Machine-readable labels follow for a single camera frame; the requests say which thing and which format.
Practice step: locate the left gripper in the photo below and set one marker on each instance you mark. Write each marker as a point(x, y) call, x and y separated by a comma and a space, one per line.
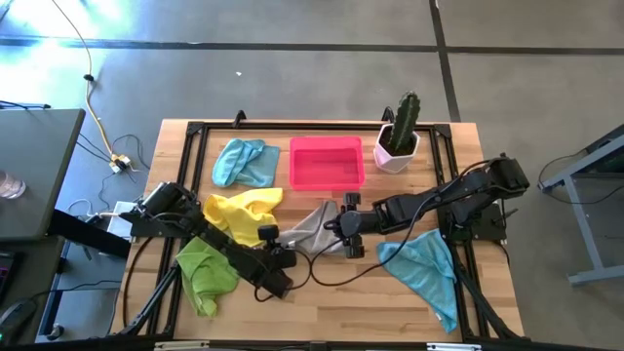
point(283, 257)

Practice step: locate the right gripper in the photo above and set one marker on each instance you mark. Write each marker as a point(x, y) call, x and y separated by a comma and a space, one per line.
point(353, 223)

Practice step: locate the yellow microfiber towel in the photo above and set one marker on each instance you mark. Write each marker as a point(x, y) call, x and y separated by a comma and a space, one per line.
point(244, 214)

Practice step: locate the grey microfiber towel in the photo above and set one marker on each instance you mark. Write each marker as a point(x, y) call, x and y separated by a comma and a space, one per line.
point(312, 234)

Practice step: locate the green microfiber towel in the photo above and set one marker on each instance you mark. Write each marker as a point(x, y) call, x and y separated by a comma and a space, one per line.
point(207, 278)

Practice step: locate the turquoise microfiber towel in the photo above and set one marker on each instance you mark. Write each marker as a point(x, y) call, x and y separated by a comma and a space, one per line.
point(429, 278)

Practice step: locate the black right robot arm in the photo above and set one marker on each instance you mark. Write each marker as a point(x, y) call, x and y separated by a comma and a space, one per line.
point(419, 205)

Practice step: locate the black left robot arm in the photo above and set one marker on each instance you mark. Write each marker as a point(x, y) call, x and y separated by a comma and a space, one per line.
point(229, 248)

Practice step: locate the pale blue microfiber towel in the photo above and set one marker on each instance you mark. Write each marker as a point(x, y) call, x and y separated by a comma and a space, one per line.
point(248, 166)

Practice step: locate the pink plastic bin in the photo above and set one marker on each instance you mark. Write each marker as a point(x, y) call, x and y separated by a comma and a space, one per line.
point(326, 166)

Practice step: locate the white faceted plant pot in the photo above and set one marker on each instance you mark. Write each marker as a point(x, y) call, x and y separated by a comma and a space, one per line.
point(390, 161)

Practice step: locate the green cactus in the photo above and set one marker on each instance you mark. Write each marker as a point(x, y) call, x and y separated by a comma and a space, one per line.
point(405, 122)

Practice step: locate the white power box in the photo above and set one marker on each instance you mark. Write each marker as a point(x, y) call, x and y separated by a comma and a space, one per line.
point(119, 222)

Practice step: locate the white yellow plug cluster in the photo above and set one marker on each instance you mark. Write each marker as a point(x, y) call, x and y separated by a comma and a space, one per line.
point(120, 163)

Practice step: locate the grey metal table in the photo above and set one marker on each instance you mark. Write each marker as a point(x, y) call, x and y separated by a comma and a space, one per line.
point(582, 229)

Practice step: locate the dark grey desk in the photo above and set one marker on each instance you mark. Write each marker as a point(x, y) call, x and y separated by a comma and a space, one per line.
point(34, 166)

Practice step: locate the black computer mouse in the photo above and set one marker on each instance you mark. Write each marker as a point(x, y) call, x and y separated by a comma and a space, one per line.
point(17, 316)

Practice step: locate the black backlit keyboard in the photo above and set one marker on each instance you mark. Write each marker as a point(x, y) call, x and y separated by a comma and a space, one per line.
point(5, 273)

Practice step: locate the black aluminium table frame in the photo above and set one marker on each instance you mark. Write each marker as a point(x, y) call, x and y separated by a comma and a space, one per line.
point(317, 126)

